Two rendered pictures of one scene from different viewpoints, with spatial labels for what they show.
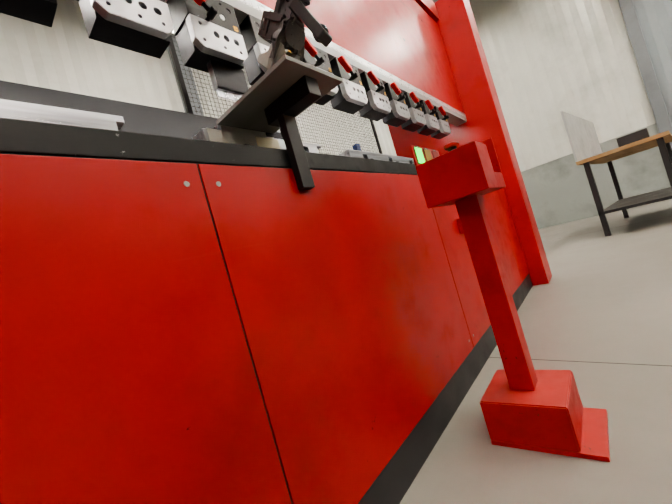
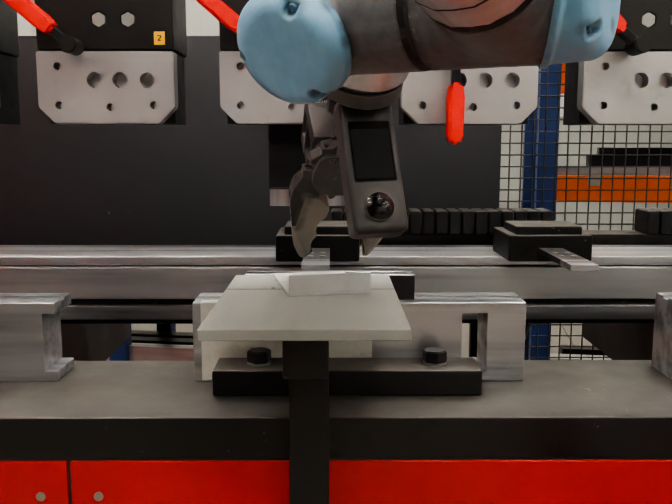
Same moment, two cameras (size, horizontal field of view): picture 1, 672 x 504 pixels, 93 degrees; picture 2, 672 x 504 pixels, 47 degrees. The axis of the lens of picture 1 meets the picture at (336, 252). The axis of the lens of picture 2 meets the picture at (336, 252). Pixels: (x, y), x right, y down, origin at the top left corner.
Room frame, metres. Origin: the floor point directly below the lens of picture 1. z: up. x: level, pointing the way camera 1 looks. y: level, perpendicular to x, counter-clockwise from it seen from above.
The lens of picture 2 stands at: (0.29, -0.56, 1.16)
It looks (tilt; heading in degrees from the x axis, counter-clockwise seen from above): 8 degrees down; 50
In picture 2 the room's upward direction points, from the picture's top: straight up
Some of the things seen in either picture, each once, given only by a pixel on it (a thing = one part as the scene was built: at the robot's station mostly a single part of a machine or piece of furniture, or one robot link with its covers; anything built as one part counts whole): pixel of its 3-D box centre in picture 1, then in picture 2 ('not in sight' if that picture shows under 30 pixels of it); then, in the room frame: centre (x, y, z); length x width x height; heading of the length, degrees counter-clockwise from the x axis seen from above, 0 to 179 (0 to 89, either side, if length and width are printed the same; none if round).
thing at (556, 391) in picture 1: (543, 407); not in sight; (0.88, -0.42, 0.06); 0.25 x 0.20 x 0.12; 50
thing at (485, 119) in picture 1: (452, 157); not in sight; (2.71, -1.17, 1.15); 0.85 x 0.25 x 2.30; 50
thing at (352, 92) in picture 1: (345, 87); not in sight; (1.29, -0.22, 1.26); 0.15 x 0.09 x 0.17; 140
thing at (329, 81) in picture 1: (278, 101); (309, 302); (0.76, 0.03, 1.00); 0.26 x 0.18 x 0.01; 50
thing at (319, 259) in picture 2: not in sight; (317, 246); (0.95, 0.27, 1.01); 0.26 x 0.12 x 0.05; 50
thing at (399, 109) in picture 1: (392, 105); not in sight; (1.60, -0.48, 1.26); 0.15 x 0.09 x 0.17; 140
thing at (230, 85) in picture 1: (230, 83); (312, 165); (0.85, 0.15, 1.13); 0.10 x 0.02 x 0.10; 140
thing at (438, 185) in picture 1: (458, 166); not in sight; (0.90, -0.40, 0.75); 0.20 x 0.16 x 0.18; 140
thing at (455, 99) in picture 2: not in sight; (454, 98); (0.93, 0.00, 1.20); 0.04 x 0.02 x 0.10; 50
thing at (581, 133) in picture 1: (632, 160); not in sight; (3.95, -3.81, 0.75); 1.80 x 0.75 x 1.50; 131
